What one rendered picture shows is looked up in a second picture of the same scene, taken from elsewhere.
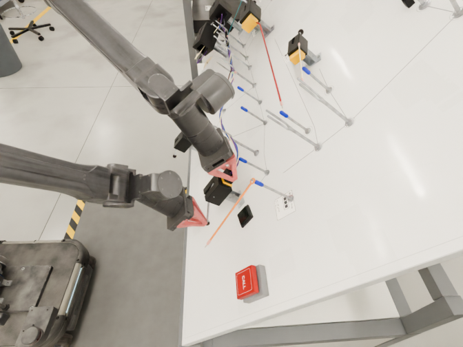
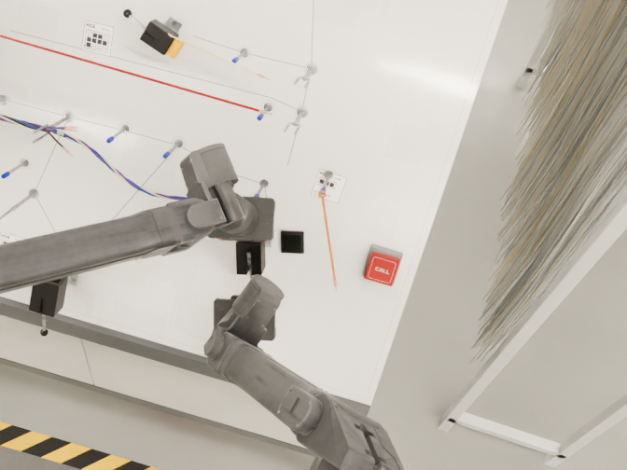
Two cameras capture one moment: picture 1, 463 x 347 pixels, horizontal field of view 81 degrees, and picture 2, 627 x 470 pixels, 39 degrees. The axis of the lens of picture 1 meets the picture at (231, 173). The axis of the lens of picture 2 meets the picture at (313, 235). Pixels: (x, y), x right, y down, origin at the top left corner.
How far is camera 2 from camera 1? 1.07 m
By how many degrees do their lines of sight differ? 46
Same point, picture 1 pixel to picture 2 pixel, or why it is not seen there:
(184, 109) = (240, 207)
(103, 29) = (75, 242)
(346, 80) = (256, 32)
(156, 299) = not seen: outside the picture
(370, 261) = (443, 146)
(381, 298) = not seen: hidden behind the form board
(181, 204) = not seen: hidden behind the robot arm
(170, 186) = (271, 287)
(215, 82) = (219, 158)
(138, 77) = (177, 235)
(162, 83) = (203, 211)
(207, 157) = (258, 228)
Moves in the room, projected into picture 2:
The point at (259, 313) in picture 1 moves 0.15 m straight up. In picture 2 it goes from (410, 272) to (431, 229)
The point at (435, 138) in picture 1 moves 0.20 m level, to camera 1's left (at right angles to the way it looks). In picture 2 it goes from (399, 37) to (363, 133)
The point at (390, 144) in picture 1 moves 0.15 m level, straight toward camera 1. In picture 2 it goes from (371, 62) to (427, 131)
